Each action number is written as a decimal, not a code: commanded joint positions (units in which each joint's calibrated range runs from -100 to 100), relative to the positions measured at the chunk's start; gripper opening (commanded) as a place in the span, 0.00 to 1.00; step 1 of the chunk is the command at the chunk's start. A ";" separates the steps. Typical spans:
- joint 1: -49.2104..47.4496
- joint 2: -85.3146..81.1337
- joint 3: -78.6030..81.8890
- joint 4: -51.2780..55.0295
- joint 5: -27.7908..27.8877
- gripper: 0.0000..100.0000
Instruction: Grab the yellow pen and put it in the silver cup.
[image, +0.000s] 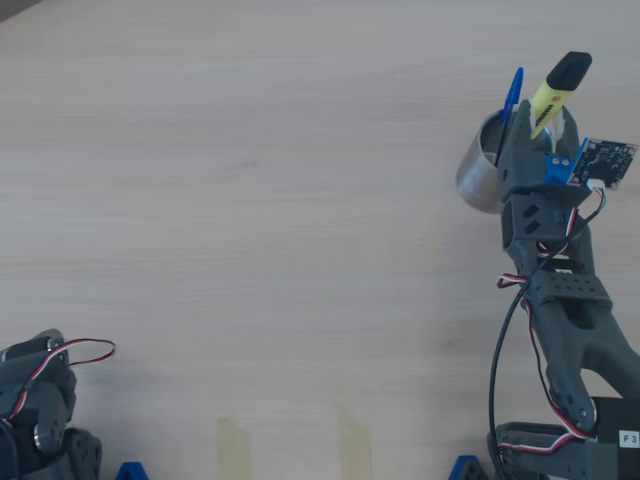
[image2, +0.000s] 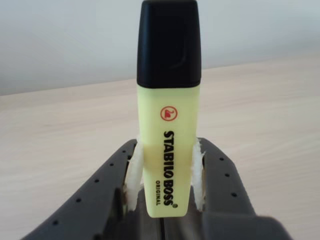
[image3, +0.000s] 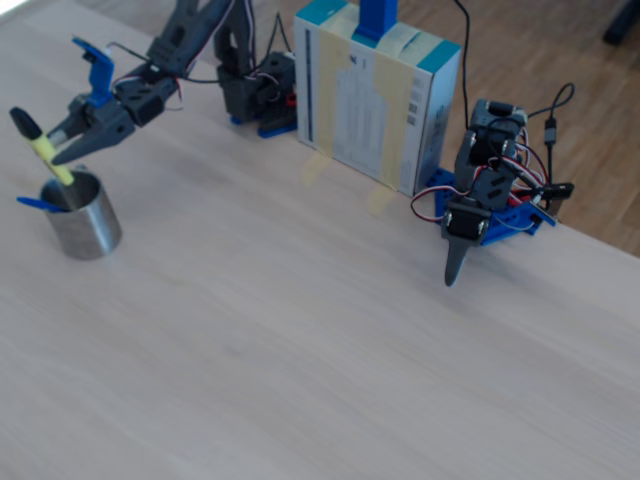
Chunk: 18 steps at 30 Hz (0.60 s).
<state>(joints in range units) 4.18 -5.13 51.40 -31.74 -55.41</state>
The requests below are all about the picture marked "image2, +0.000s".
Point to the padded gray gripper finger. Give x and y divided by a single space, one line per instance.
225 190
95 200

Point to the yellow Stabilo Boss highlighter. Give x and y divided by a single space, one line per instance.
167 112

